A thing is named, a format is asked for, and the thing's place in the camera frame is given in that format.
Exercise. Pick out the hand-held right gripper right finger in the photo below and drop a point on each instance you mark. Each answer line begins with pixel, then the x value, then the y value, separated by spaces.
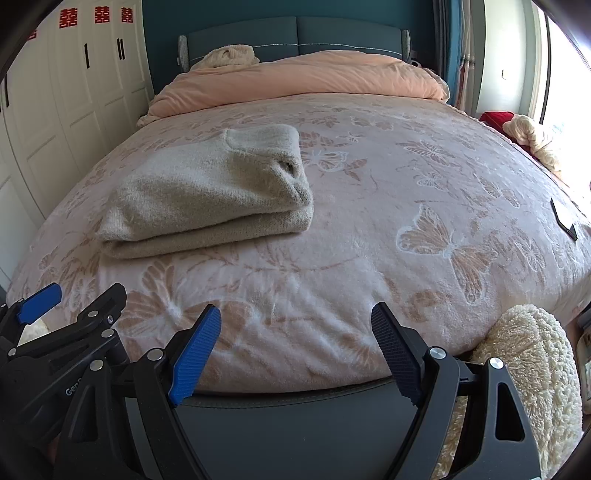
pixel 395 350

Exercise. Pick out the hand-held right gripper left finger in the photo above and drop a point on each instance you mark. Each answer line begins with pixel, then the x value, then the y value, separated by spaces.
pixel 196 353

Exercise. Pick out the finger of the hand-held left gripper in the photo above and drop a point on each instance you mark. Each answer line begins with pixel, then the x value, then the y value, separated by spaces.
pixel 41 300
pixel 101 309

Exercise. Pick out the cream fluffy cloth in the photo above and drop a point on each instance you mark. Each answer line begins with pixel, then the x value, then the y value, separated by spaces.
pixel 521 350

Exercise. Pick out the black phone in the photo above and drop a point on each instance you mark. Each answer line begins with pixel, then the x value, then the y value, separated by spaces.
pixel 563 219

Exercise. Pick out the beige knit sweater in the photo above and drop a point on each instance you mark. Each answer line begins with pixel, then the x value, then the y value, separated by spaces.
pixel 194 194

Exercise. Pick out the red cushion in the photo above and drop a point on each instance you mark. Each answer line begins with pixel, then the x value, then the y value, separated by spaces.
pixel 496 121

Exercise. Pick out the white wardrobe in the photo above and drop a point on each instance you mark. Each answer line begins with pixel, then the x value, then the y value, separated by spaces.
pixel 55 115

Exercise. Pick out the teal padded headboard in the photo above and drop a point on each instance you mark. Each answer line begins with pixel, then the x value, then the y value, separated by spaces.
pixel 332 32

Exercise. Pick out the pink butterfly printed blanket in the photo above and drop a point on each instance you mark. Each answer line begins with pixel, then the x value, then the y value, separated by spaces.
pixel 369 184

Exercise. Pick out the dark bed frame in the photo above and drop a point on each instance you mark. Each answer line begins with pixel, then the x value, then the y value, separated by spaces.
pixel 300 438

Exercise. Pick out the patterned curtain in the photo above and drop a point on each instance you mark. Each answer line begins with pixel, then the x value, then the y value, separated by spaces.
pixel 455 46

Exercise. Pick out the cream garment on duvet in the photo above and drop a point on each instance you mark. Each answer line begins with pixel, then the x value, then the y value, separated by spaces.
pixel 231 56

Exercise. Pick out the cream twisted cloth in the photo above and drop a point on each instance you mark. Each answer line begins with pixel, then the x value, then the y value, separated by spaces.
pixel 535 138

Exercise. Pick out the pink duvet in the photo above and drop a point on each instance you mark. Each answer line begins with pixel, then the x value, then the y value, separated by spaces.
pixel 300 78

